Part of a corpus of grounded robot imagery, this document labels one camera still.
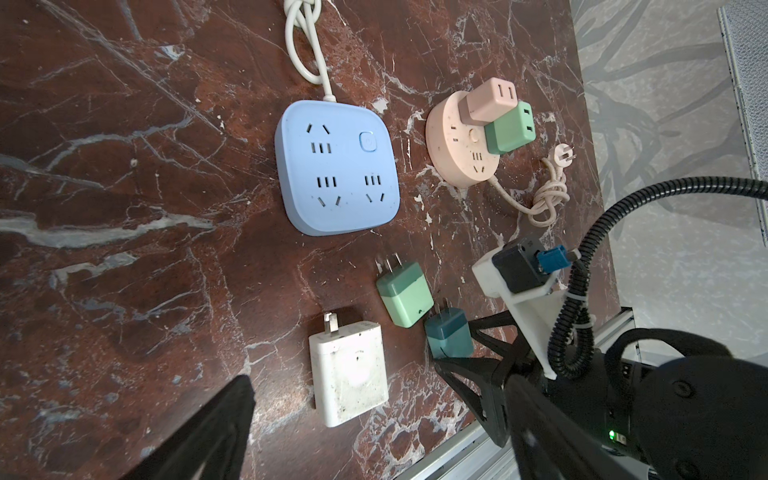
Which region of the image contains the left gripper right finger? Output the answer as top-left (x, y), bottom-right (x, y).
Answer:
top-left (506, 375), bottom-right (635, 479)

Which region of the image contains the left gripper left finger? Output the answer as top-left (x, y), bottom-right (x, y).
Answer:
top-left (124, 375), bottom-right (256, 479)

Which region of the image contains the pink round power strip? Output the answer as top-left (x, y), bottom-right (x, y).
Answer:
top-left (425, 91), bottom-right (500, 189)

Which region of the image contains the white power strip cable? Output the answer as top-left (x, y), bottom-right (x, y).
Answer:
top-left (283, 0), bottom-right (338, 103)

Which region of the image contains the teal plug adapter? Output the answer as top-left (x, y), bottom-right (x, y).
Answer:
top-left (424, 301), bottom-right (474, 359)

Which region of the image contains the white wire mesh basket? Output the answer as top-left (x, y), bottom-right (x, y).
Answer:
top-left (717, 0), bottom-right (768, 247)

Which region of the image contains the pink power strip cable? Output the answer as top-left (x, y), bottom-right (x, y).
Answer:
top-left (487, 141), bottom-right (577, 229)

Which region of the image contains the blue square power strip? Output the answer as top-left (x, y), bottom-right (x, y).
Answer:
top-left (274, 100), bottom-right (400, 237)

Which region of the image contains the light green plug adapter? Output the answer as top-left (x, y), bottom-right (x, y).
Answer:
top-left (376, 254), bottom-right (434, 328)

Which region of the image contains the white plug adapter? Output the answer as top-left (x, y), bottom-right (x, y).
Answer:
top-left (309, 312), bottom-right (389, 428)

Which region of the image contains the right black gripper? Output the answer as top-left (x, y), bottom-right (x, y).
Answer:
top-left (434, 311), bottom-right (767, 479)

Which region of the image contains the pink plug adapter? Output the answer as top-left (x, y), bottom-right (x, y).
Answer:
top-left (458, 77), bottom-right (518, 126)

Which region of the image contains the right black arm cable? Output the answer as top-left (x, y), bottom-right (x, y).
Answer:
top-left (545, 176), bottom-right (768, 380)

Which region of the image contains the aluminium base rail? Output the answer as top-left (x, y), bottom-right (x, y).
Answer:
top-left (395, 307), bottom-right (649, 480)

